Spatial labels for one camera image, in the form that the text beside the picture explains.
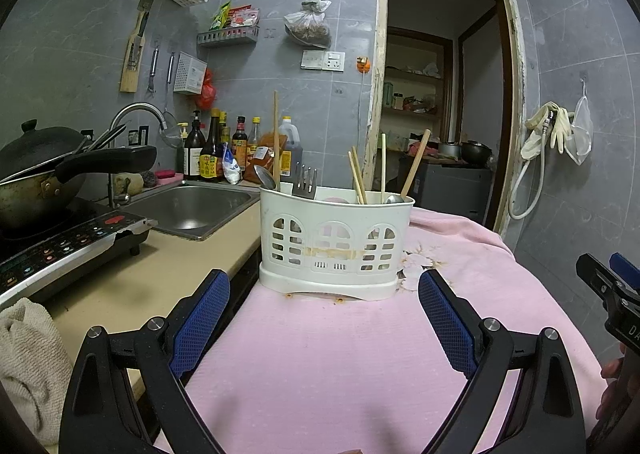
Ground black wok lid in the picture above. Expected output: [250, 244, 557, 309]
[0, 120, 87, 181]

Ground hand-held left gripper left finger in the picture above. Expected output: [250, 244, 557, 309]
[59, 269, 231, 454]

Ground beige dish scrubber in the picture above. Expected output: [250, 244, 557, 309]
[114, 173, 146, 195]

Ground pink floral cloth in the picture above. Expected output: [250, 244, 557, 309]
[152, 206, 616, 454]

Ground red cap sauce bottle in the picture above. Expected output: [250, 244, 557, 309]
[231, 116, 250, 169]

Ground white plastic utensil holder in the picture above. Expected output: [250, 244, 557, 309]
[258, 184, 416, 302]

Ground white mesh bag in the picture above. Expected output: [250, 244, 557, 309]
[565, 94, 594, 166]

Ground steel peeler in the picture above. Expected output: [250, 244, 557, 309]
[146, 48, 160, 94]

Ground dark wok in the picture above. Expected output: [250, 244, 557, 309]
[0, 145, 158, 235]

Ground black induction cooker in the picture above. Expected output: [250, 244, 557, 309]
[0, 210, 158, 307]

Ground white square basket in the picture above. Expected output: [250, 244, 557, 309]
[173, 52, 208, 95]

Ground person's right hand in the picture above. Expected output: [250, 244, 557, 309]
[596, 355, 628, 430]

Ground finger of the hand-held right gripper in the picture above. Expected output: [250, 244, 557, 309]
[609, 252, 640, 291]
[576, 254, 640, 315]

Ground yellow green snack packet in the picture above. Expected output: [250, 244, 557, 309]
[209, 0, 233, 31]

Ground grey cabinet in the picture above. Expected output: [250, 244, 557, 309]
[398, 155, 493, 225]

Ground dark wooden shelf unit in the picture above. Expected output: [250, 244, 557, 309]
[382, 28, 453, 155]

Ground steel faucet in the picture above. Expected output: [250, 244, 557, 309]
[107, 102, 168, 207]

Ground white sprayer hose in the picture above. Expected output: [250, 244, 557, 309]
[507, 108, 556, 221]

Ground dark metal tongs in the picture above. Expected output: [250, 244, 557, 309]
[75, 120, 132, 155]

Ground dark cooking oil jug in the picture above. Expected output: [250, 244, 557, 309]
[277, 116, 304, 177]

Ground wooden door frame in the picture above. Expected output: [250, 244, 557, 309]
[362, 0, 526, 239]

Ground beige towel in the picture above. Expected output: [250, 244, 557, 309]
[0, 297, 73, 445]

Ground red plastic bag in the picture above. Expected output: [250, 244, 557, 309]
[195, 68, 219, 110]

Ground black pot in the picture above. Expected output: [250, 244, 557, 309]
[460, 140, 493, 167]

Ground grey wall shelf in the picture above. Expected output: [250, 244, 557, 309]
[196, 26, 261, 48]

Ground blue white plastic bag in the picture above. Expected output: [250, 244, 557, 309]
[221, 143, 244, 185]

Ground steel strainer ladle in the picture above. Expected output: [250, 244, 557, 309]
[160, 52, 183, 149]

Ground plastic bag of dried goods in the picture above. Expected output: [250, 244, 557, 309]
[283, 0, 332, 48]

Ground dark pump bottle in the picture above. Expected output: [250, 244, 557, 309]
[182, 110, 207, 181]

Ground steel sink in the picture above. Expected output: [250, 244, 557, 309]
[120, 180, 262, 241]

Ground cream rubber glove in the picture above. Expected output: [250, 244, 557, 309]
[550, 108, 576, 153]
[520, 102, 553, 161]

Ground red snack packet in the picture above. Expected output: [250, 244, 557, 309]
[230, 5, 261, 28]

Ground large steel spoon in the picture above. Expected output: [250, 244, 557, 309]
[252, 165, 279, 193]

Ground kitchen knife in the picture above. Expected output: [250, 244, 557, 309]
[127, 11, 150, 69]

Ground white wall switch panel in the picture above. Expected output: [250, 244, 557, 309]
[300, 50, 346, 72]

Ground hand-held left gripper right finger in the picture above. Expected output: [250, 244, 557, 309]
[418, 269, 586, 454]

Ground dark soy sauce bottle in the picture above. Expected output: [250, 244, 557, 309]
[200, 108, 226, 181]

